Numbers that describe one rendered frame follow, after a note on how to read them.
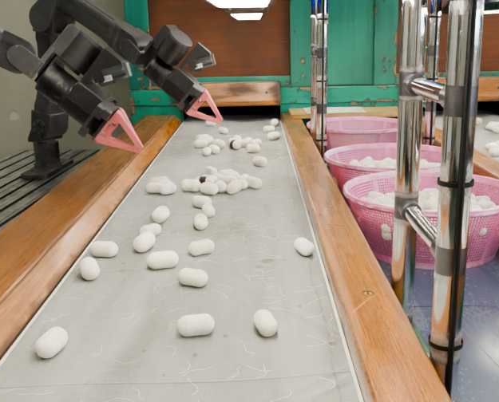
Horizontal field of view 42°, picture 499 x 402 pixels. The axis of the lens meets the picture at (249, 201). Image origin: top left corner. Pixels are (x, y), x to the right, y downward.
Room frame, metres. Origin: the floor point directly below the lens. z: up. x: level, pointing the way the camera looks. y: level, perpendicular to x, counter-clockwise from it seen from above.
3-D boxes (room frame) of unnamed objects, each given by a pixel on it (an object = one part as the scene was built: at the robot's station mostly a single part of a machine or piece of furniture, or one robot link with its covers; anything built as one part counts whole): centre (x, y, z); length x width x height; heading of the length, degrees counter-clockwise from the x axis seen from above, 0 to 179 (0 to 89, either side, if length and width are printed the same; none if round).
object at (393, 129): (1.68, -0.29, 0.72); 0.27 x 0.27 x 0.10
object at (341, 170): (1.24, -0.28, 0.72); 0.27 x 0.27 x 0.10
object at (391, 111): (1.90, -0.29, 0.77); 0.33 x 0.15 x 0.01; 89
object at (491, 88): (1.95, -0.63, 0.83); 0.30 x 0.06 x 0.07; 89
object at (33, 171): (1.65, 0.52, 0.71); 0.20 x 0.07 x 0.08; 176
